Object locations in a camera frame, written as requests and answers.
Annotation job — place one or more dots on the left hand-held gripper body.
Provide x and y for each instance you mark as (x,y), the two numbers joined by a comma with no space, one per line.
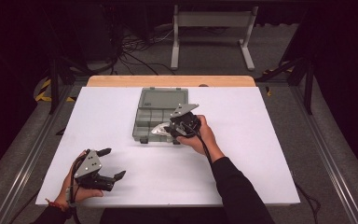
(88,168)

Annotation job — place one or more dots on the person's right hand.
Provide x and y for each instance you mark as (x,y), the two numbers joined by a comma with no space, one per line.
(205,140)

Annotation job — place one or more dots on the clear plastic bag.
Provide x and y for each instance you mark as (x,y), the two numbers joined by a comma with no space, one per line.
(160,129)

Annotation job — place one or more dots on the aluminium floor rail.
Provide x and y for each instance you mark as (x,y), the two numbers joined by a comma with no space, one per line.
(332,168)
(28,161)

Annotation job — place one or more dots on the black metal stand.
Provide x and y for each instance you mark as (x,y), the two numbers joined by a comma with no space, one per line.
(54,84)
(307,84)

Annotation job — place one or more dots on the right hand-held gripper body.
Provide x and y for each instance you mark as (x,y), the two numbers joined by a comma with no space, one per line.
(186,119)

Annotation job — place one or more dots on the person's left hand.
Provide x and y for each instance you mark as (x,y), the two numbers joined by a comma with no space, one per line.
(80,193)

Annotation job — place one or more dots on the translucent grey compartment box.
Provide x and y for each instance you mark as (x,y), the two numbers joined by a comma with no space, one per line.
(155,105)

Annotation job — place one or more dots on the wooden table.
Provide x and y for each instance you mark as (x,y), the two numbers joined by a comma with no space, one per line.
(167,81)

